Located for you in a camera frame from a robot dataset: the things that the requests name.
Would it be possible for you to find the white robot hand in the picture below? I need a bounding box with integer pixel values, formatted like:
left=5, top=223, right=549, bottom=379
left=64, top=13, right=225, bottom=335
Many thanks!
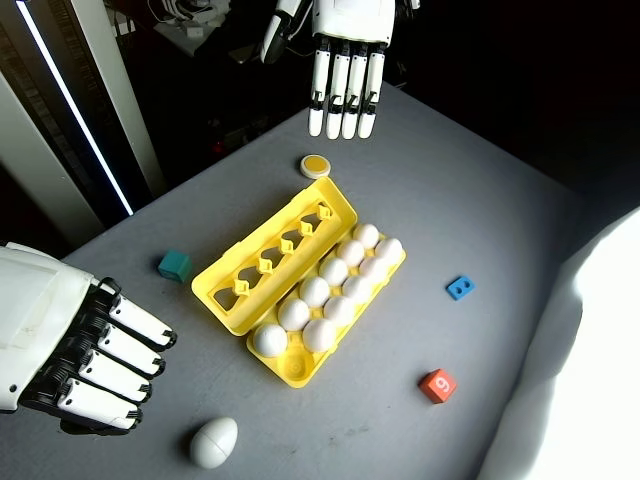
left=0, top=242, right=179, bottom=436
left=258, top=0, right=397, bottom=141

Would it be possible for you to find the white toy egg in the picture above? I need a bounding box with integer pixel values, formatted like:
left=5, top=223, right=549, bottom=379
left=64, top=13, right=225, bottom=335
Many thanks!
left=188, top=416, right=240, bottom=470
left=374, top=237, right=404, bottom=266
left=298, top=275, right=332, bottom=309
left=318, top=256, right=350, bottom=288
left=323, top=295, right=357, bottom=328
left=277, top=298, right=312, bottom=332
left=335, top=239, right=366, bottom=268
left=358, top=255, right=389, bottom=284
left=352, top=222, right=381, bottom=250
left=341, top=274, right=374, bottom=305
left=252, top=323, right=290, bottom=359
left=301, top=317, right=338, bottom=354

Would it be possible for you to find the egg half with yellow yolk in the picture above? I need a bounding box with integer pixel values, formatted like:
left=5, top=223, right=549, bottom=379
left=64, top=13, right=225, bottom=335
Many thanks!
left=299, top=153, right=332, bottom=180

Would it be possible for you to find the yellow egg carton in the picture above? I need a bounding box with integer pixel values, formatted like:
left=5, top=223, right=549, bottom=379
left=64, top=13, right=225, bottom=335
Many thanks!
left=191, top=175, right=407, bottom=390

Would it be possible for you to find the teal cube block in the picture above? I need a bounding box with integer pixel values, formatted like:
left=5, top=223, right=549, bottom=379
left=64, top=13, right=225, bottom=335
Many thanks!
left=157, top=249, right=194, bottom=285

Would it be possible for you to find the grey table cloth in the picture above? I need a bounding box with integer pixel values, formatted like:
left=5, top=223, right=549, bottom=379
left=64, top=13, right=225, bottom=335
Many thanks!
left=0, top=82, right=626, bottom=480

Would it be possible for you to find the blue block with two holes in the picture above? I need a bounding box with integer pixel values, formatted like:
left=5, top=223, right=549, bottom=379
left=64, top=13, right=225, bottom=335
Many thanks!
left=445, top=275, right=477, bottom=302

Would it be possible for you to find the red number cube block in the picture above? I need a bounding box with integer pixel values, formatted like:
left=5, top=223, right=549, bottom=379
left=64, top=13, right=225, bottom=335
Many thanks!
left=418, top=368, right=458, bottom=405

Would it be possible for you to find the white backdrop sheet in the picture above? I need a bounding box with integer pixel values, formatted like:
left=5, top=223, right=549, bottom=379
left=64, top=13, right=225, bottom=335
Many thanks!
left=474, top=207, right=640, bottom=480

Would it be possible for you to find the plain white post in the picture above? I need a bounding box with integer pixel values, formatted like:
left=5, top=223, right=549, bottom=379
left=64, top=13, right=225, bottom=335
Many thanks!
left=0, top=72, right=104, bottom=235

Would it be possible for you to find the white post with light strip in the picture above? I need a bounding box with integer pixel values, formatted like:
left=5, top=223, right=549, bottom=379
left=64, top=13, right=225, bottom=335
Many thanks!
left=14, top=0, right=167, bottom=217

